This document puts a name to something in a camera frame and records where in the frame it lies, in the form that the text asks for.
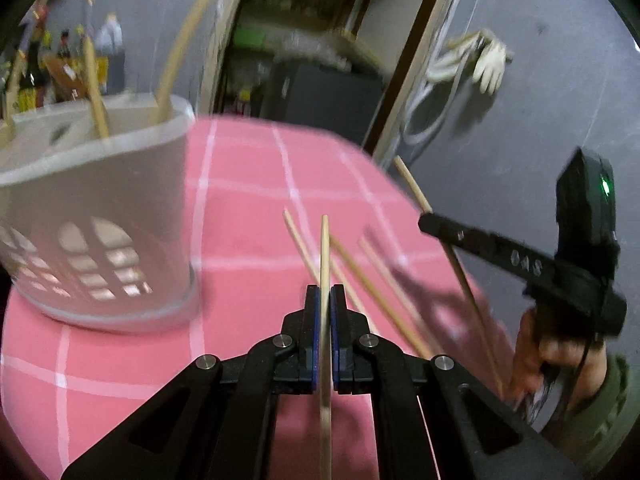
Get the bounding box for pink checked tablecloth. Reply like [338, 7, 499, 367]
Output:
[0, 115, 522, 480]

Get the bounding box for person's right forearm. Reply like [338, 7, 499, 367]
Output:
[535, 354, 634, 480]

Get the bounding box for large cooking oil jug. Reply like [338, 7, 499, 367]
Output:
[94, 12, 126, 95]

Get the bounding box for green box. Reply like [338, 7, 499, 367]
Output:
[234, 24, 271, 50]

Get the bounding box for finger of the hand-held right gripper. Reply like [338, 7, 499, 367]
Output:
[418, 211, 557, 290]

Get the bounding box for dark grey cabinet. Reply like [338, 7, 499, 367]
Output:
[264, 57, 387, 134]

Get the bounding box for white flexible hose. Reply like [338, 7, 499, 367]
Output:
[399, 0, 482, 147]

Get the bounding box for set of wooden chopsticks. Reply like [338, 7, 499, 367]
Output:
[0, 0, 436, 361]

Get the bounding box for person's right hand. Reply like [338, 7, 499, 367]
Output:
[509, 306, 610, 413]

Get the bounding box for white plastic utensil basket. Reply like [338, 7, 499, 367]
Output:
[0, 92, 197, 334]

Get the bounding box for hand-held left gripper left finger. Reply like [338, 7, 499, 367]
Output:
[60, 284, 323, 480]

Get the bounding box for white rubber gloves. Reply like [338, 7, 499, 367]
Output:
[472, 30, 514, 94]

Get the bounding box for plain wooden chopstick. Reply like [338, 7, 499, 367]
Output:
[319, 214, 335, 480]
[393, 155, 505, 399]

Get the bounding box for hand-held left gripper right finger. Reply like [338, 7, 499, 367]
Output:
[330, 284, 583, 480]

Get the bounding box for brown wooden knife block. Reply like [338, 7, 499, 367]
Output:
[47, 55, 91, 104]

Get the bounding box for wooden door frame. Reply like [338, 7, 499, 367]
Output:
[200, 0, 474, 167]

